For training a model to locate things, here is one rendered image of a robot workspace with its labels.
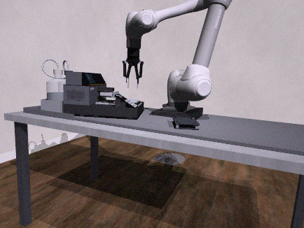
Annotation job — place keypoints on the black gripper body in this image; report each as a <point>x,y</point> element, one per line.
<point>133,54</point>

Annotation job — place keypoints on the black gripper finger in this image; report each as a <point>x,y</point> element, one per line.
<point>128,71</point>
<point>138,75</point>

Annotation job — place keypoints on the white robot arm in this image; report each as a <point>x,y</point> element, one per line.
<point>193,83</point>

